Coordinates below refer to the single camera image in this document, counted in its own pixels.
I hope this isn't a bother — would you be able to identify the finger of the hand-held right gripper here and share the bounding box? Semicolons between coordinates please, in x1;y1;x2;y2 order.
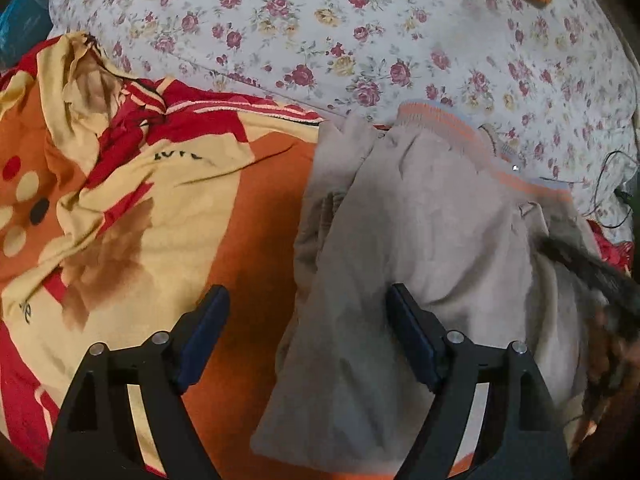
536;237;640;311

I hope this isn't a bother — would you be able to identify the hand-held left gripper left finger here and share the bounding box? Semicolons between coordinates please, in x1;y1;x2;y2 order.
44;284;231;480

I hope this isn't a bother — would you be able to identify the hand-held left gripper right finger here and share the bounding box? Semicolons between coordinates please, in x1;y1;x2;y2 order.
385;282;573;480

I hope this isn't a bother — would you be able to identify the beige sweatshirt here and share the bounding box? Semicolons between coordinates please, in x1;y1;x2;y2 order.
250;101;616;463

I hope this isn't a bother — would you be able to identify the orange yellow red printed blanket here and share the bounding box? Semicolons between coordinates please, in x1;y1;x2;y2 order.
0;31;636;480

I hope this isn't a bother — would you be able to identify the floral bedsheet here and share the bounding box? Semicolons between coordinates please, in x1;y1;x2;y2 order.
47;0;640;226

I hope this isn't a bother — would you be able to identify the blue plastic bag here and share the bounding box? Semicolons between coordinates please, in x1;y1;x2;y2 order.
0;0;53;68

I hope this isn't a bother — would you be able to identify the black cable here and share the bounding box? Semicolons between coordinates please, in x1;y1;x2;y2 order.
589;149;640;231

